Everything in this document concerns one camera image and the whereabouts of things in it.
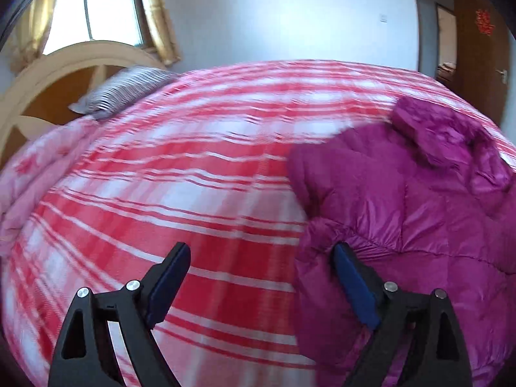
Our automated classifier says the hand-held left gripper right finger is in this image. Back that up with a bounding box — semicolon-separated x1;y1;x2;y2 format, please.
331;242;473;387

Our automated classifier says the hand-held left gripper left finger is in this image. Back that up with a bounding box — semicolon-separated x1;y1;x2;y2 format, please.
48;242;192;387

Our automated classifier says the magenta down jacket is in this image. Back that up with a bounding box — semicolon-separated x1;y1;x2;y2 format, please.
287;96;516;387

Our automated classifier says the red plaid bed sheet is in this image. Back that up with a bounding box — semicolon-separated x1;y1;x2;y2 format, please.
0;60;516;387

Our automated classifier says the pink floral quilt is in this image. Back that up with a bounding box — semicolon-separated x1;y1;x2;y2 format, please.
0;119;101;259

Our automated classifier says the striped pillow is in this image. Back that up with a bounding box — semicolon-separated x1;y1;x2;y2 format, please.
68;66;179;120

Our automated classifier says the cream wooden headboard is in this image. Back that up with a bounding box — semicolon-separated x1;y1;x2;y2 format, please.
0;40;168;170

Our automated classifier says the brown wooden door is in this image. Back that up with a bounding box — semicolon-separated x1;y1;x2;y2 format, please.
453;0;516;126

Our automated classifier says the yellow curtain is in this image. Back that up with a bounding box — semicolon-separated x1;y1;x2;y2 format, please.
10;0;62;74
137;0;182;66

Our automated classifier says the window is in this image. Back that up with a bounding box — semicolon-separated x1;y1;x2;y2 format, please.
42;0;146;55

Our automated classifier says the red paper door decoration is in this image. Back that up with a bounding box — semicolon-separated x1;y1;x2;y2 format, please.
475;10;496;36

